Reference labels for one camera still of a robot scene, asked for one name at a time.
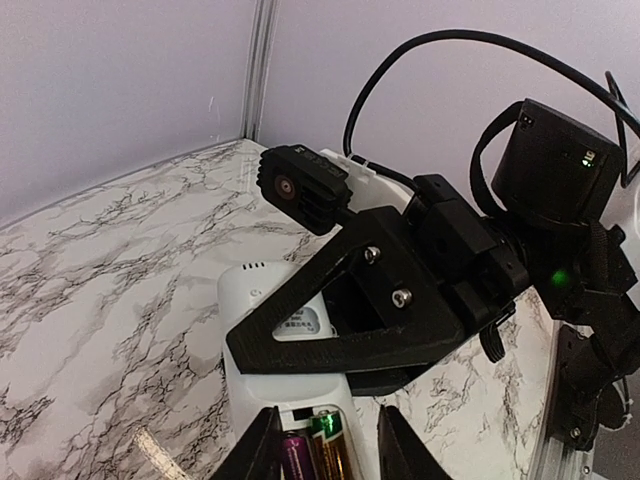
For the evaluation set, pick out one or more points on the right rear aluminium post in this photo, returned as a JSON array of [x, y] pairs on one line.
[[259, 56]]

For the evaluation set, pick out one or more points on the dark blue battery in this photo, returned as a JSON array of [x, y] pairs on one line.
[[296, 458]]

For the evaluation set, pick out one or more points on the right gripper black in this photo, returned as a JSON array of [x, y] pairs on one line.
[[386, 305]]

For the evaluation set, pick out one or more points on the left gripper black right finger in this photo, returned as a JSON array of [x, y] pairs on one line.
[[402, 455]]

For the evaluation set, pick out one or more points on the gold battery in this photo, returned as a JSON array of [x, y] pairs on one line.
[[327, 435]]

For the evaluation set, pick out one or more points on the white remote control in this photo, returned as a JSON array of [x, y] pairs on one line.
[[274, 338]]

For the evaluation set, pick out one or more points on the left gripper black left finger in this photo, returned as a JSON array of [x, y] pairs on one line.
[[257, 454]]

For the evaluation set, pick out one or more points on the front aluminium frame rail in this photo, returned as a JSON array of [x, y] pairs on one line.
[[555, 460]]

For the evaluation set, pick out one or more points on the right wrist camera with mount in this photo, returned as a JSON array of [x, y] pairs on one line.
[[322, 193]]

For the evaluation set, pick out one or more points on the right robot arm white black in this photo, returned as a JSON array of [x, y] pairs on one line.
[[549, 192]]

